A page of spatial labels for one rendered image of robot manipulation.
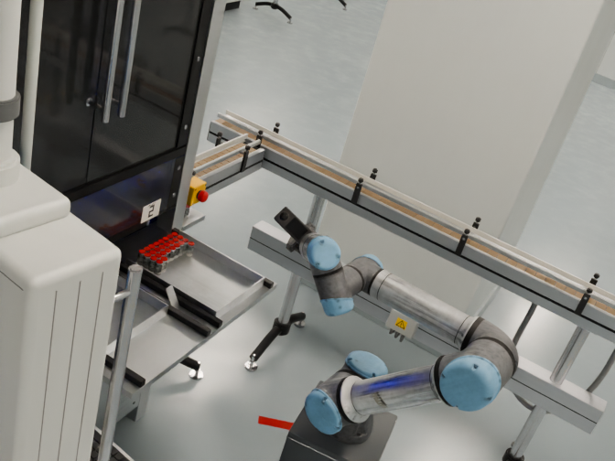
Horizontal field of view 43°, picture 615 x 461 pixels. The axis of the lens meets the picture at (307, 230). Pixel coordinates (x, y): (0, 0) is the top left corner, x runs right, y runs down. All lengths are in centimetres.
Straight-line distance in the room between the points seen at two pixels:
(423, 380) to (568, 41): 188
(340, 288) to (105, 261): 72
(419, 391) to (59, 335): 85
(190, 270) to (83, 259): 121
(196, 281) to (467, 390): 102
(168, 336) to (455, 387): 85
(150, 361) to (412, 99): 193
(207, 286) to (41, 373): 113
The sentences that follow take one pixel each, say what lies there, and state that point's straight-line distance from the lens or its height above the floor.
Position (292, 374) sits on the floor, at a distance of 355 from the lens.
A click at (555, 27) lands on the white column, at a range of 334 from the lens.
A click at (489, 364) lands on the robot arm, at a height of 132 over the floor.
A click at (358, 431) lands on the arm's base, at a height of 82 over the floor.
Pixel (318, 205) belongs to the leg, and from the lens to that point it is 324.
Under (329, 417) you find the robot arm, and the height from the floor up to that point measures 97.
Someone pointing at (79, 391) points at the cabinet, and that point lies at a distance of 146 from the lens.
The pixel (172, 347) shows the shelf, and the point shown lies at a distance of 217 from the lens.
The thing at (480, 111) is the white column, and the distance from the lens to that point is 347.
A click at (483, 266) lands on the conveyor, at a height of 89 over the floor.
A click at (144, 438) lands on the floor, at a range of 314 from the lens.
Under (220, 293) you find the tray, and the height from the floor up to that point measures 88.
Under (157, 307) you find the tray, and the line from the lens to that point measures 228.
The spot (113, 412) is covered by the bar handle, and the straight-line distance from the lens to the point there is 161.
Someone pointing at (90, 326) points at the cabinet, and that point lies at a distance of 137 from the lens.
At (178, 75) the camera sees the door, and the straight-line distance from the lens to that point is 230.
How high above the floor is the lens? 228
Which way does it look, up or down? 30 degrees down
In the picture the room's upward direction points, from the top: 16 degrees clockwise
